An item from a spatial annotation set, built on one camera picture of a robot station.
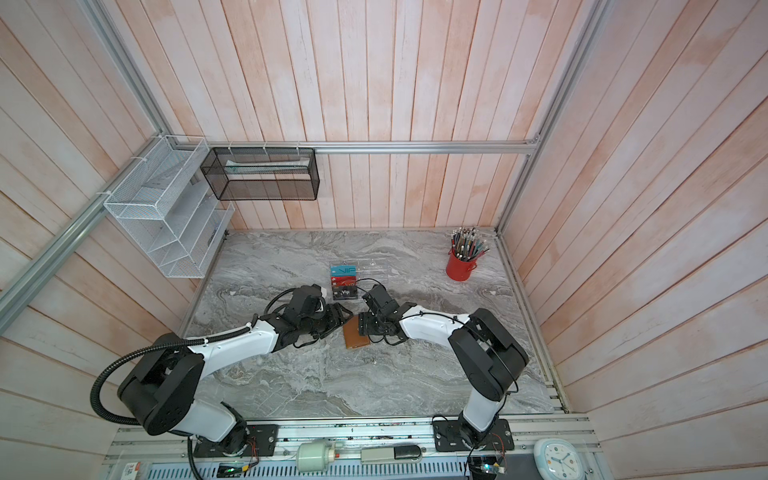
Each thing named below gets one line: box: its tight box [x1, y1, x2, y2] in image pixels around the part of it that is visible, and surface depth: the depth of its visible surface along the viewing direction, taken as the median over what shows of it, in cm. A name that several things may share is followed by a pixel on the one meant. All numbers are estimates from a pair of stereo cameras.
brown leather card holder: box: [343, 316, 371, 349], surface depth 92 cm
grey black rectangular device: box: [360, 445, 422, 463], surface depth 69 cm
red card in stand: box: [331, 276, 357, 287], surface depth 100 cm
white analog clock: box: [533, 439, 586, 480], surface depth 70 cm
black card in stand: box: [332, 286, 358, 300], surface depth 100 cm
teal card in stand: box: [330, 265, 357, 277], surface depth 100 cm
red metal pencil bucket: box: [446, 248, 478, 281], surface depth 101 cm
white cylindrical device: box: [296, 441, 335, 472], surface depth 66 cm
